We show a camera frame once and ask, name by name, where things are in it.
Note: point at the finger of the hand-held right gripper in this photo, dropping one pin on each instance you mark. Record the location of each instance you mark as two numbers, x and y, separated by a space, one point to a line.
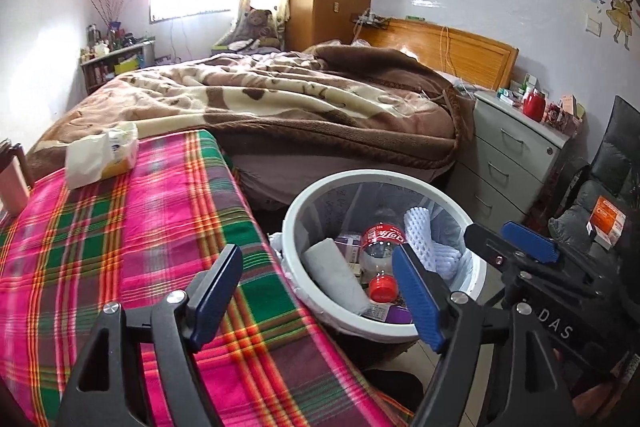
530 242
490 247

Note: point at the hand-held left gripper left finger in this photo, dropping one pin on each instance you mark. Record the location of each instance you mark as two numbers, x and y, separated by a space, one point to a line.
212 302

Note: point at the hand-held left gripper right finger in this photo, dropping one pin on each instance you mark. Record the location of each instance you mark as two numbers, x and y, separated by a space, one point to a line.
420 302

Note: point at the long purple white box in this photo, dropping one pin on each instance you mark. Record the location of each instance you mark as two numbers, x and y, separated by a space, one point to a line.
397 314

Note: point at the plastic bottle with red cap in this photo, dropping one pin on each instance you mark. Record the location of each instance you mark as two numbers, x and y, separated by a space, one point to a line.
380 252

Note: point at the white paper roll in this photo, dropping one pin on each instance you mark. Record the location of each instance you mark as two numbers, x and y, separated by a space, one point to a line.
335 277

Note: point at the pink drink carton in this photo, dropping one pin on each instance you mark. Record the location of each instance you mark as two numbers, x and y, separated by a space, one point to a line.
350 247

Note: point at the white trash bin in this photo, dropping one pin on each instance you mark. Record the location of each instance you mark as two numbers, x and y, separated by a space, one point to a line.
300 207

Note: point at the person's right hand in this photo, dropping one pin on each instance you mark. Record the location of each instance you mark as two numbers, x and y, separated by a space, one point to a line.
597 399

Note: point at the orange white box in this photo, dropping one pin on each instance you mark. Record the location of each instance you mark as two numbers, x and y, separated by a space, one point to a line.
607 219

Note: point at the grey drawer nightstand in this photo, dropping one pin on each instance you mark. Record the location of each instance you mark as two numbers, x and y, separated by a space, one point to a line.
510 147

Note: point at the pink green plaid cloth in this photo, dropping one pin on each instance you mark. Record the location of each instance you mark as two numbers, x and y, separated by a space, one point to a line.
125 232

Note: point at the black chair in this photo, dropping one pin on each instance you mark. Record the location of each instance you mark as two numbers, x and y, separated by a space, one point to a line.
610 157

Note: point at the red jar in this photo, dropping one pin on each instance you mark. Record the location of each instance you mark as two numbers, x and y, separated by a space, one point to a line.
534 107

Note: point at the pink box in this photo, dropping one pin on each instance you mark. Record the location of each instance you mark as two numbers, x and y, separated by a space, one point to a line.
570 106

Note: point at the green white box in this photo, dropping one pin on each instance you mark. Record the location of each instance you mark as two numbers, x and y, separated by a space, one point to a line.
515 92

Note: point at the white tissue pack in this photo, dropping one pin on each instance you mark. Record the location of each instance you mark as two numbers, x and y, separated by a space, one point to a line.
90 157

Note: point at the wooden headboard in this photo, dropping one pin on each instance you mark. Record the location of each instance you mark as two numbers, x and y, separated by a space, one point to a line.
450 52

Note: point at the brown patterned blanket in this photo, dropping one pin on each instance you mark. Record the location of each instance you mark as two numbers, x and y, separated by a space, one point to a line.
300 107

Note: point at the pink mug with brown lid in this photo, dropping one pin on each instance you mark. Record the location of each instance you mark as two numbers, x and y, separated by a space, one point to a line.
12 187

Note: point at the cluttered shelf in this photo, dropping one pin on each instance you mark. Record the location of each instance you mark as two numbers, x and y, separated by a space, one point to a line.
115 67

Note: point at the power strip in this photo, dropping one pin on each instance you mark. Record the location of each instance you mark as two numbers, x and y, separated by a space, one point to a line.
370 18

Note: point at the brown teddy bear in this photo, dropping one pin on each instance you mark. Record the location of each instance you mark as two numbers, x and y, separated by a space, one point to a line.
257 24

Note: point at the dried branches in vase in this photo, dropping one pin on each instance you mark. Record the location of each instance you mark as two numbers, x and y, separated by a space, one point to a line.
112 2

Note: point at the wall light switch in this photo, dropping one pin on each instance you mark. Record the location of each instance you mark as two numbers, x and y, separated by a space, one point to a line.
594 26

